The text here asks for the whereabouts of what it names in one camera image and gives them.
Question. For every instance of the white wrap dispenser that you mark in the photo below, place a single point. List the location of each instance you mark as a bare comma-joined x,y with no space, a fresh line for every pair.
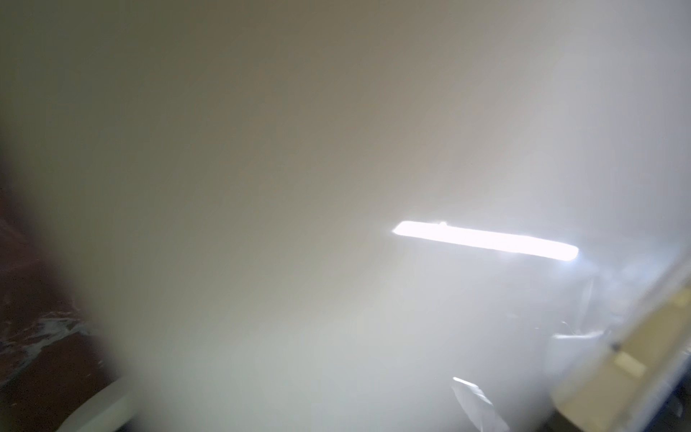
625,379

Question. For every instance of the plastic wrap roll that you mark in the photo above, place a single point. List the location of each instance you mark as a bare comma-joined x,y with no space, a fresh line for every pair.
315,215

